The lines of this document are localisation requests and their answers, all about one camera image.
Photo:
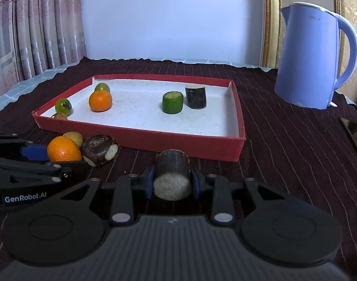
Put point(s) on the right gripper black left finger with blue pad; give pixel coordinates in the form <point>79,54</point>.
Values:
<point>122,209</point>

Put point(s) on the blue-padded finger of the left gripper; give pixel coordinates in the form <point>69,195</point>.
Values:
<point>33,152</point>

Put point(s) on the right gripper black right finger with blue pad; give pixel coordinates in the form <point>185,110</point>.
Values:
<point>222,206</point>

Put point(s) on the orange tangerine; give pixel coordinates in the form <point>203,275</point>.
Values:
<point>100,101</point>
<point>63,149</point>

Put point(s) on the green cucumber piece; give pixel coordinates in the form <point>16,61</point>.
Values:
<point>172,102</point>

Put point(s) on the small yellow fruit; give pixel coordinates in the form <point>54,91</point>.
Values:
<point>76,137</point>

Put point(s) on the dark brown mangosteen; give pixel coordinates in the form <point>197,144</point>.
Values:
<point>99,149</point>

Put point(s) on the red shallow box tray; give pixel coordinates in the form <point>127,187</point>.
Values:
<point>136,119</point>

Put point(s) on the pink patterned curtain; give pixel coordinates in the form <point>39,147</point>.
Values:
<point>37,35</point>

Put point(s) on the blue electric kettle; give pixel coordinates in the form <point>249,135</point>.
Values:
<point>308,69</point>

